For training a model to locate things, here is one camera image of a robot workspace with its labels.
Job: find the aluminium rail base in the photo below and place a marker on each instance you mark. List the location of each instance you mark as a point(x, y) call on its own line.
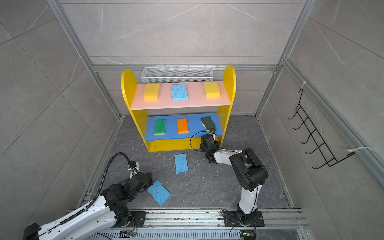
point(208, 224)

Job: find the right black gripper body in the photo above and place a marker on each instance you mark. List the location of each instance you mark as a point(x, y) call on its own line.
point(203, 148)

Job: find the green yellow sponge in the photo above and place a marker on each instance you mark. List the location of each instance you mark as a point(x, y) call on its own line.
point(160, 127)

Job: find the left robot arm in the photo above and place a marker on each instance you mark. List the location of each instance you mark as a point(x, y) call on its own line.
point(108, 209)

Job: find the light blue sponge row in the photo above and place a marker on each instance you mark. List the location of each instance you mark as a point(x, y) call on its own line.
point(181, 163)

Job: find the light blue sponge front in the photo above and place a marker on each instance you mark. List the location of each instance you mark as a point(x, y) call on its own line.
point(159, 192)

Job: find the orange sponge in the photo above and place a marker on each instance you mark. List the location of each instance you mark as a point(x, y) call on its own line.
point(182, 126)

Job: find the black wire hook rack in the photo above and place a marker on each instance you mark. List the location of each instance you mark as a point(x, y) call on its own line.
point(315, 136)

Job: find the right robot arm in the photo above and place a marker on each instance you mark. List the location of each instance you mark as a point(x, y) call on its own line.
point(249, 170)

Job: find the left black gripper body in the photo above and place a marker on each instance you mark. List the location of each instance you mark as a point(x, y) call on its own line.
point(150, 183)

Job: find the white wire mesh basket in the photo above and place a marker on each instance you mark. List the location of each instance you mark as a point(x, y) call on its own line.
point(152, 75)

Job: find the dark green curved sponge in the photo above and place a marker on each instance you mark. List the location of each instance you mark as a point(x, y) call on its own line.
point(208, 124)

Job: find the yellow shelf unit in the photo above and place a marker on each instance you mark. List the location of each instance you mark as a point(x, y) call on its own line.
point(196, 107)

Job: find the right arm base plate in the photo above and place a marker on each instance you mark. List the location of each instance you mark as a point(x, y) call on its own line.
point(234, 219)

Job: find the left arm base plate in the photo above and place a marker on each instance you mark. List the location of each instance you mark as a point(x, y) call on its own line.
point(137, 218)

